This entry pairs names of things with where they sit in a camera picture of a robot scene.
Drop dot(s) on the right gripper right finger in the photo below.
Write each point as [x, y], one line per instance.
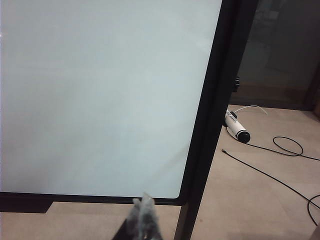
[148, 220]

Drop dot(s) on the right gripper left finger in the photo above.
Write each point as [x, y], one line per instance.
[133, 222]

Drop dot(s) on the black whiteboard pen tray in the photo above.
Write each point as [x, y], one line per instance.
[25, 205]

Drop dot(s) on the black stand clamp knob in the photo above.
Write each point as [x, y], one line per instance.
[236, 85]

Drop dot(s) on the black whiteboard stand post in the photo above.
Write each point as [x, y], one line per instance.
[200, 175]

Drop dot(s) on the whiteboard with black frame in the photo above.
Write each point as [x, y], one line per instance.
[95, 95]

